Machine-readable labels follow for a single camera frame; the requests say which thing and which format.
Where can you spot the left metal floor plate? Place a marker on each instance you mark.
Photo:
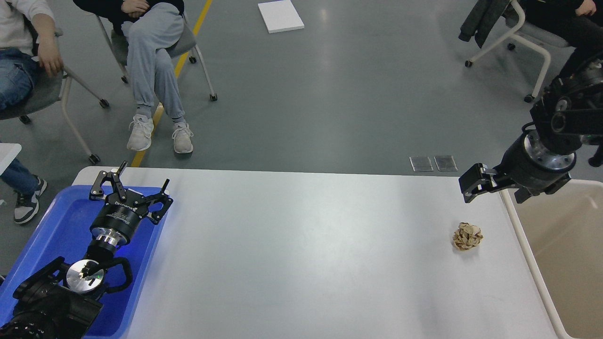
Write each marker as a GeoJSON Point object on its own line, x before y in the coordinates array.
{"type": "Point", "coordinates": [421, 163]}

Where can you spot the grey chair middle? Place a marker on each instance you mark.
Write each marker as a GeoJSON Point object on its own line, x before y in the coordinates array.
{"type": "Point", "coordinates": [186, 43]}

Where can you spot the grey chair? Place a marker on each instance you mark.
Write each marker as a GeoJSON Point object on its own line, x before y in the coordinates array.
{"type": "Point", "coordinates": [186, 43]}
{"type": "Point", "coordinates": [49, 90]}

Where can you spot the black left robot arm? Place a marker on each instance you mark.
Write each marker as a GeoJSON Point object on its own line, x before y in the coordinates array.
{"type": "Point", "coordinates": [81, 275]}

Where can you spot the right metal floor plate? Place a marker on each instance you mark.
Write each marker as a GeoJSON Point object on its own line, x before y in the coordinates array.
{"type": "Point", "coordinates": [445, 163]}

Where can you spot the white flat box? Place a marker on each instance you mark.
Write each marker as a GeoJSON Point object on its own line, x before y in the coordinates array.
{"type": "Point", "coordinates": [280, 16]}

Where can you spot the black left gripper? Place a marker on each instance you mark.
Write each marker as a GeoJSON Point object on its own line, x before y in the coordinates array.
{"type": "Point", "coordinates": [124, 210]}

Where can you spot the blue plastic tray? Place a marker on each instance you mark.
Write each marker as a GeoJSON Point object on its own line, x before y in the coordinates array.
{"type": "Point", "coordinates": [64, 231]}

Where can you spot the metal floor plate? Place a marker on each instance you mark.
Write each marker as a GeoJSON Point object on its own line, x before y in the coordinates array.
{"type": "Point", "coordinates": [445, 163]}
{"type": "Point", "coordinates": [421, 163]}

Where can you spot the white chair right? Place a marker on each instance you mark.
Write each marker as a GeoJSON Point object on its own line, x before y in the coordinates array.
{"type": "Point", "coordinates": [526, 34]}

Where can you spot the person in black trousers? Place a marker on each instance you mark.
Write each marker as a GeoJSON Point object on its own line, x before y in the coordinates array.
{"type": "Point", "coordinates": [579, 22]}

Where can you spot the person in blue jeans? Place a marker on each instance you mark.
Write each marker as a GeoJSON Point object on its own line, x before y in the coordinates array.
{"type": "Point", "coordinates": [28, 44]}

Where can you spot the dark jacket on chair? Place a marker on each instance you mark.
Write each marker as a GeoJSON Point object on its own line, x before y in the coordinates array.
{"type": "Point", "coordinates": [481, 20]}

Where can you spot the beige plastic bin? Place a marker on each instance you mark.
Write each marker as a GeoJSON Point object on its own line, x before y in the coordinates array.
{"type": "Point", "coordinates": [561, 236]}

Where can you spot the person in grey sweatpants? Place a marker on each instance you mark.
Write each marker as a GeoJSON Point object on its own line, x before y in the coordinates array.
{"type": "Point", "coordinates": [150, 28]}

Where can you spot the grey chair left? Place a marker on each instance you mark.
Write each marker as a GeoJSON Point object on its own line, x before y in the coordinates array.
{"type": "Point", "coordinates": [49, 90]}

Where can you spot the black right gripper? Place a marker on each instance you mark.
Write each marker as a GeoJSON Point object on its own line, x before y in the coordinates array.
{"type": "Point", "coordinates": [528, 164]}

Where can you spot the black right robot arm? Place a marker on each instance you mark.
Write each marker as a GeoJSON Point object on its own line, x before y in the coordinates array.
{"type": "Point", "coordinates": [568, 115]}

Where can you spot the white table corner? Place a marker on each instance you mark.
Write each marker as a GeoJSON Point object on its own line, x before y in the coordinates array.
{"type": "Point", "coordinates": [8, 152]}

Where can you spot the crumpled brown paper ball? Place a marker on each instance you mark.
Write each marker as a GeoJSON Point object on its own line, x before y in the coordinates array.
{"type": "Point", "coordinates": [467, 236]}

